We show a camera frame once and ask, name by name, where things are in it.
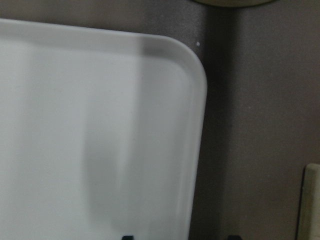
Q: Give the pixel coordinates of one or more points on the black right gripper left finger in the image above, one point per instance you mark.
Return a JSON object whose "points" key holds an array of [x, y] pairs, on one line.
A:
{"points": [[127, 237]]}

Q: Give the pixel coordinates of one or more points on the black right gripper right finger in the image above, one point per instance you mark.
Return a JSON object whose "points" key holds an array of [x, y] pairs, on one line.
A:
{"points": [[233, 237]]}

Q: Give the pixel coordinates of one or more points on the white rabbit print tray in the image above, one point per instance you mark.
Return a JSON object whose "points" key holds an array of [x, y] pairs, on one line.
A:
{"points": [[100, 133]]}

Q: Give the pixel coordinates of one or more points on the wooden cutting board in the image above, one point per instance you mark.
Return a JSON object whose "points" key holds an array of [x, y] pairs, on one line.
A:
{"points": [[309, 215]]}

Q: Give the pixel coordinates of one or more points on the wooden mug tree stand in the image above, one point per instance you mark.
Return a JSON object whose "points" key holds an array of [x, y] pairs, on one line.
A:
{"points": [[233, 3]]}

